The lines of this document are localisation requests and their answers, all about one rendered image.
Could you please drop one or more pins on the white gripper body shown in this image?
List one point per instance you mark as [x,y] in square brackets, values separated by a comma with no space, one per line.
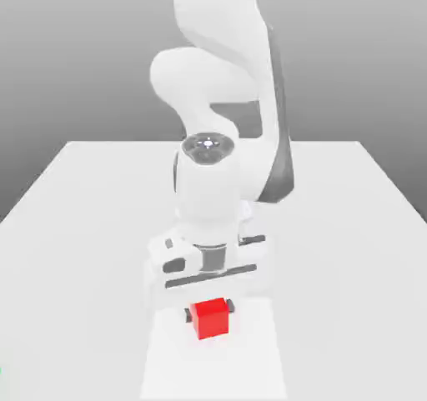
[213,286]

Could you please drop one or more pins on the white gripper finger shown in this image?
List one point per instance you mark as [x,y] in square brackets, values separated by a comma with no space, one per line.
[230,305]
[188,315]

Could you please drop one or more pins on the small red cube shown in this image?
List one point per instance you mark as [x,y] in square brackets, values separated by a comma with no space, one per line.
[212,319]

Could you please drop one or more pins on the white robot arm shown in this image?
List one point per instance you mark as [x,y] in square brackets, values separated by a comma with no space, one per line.
[213,74]

